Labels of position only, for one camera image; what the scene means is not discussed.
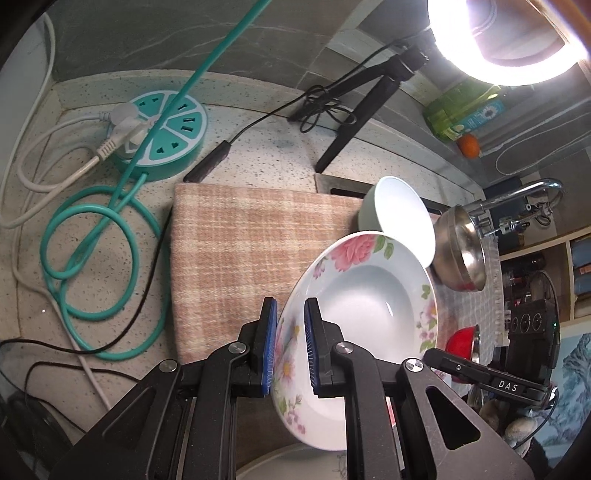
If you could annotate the wooden shelf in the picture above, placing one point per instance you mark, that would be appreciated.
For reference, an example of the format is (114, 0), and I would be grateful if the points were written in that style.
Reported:
(569, 277)

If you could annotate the blue printed panel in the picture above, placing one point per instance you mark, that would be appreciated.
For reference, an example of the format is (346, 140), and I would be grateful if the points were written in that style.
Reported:
(572, 369)

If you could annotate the large steel bowl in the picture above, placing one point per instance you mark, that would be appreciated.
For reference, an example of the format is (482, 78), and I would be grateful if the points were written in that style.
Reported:
(461, 249)

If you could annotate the person's right hand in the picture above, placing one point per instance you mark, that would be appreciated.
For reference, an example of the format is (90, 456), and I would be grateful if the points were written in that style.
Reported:
(519, 431)

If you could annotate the flexible faucet sprayer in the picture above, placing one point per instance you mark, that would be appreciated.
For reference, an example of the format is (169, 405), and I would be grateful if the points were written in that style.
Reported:
(512, 226)

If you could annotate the black tripod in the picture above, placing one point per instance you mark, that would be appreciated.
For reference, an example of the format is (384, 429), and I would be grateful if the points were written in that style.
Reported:
(351, 129)

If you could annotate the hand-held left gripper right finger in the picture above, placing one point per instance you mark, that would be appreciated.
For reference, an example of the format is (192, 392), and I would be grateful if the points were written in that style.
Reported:
(310, 350)

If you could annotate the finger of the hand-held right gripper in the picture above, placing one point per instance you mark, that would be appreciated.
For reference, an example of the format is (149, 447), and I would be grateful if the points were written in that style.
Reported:
(485, 376)

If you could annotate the chrome faucet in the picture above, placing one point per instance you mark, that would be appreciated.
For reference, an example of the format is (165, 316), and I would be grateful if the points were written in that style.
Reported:
(517, 194)

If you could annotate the round teal power strip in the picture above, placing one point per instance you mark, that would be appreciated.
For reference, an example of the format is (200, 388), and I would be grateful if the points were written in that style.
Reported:
(178, 138)

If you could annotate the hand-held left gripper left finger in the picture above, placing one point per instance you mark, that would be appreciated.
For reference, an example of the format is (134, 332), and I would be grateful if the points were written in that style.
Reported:
(270, 346)

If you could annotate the pale green ceramic bowl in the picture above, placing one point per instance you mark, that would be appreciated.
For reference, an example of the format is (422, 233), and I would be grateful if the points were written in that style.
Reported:
(401, 217)

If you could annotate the plaid cloth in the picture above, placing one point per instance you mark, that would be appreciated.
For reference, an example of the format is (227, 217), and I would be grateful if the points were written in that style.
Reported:
(231, 258)

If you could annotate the green dish soap bottle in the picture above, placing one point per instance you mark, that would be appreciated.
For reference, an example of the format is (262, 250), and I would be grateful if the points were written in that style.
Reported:
(461, 115)

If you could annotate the orange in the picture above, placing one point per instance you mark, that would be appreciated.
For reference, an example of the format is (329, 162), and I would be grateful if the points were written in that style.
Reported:
(468, 145)

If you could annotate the floral plate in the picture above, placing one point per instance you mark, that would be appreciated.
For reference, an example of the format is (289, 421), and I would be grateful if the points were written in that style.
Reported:
(369, 304)
(295, 466)

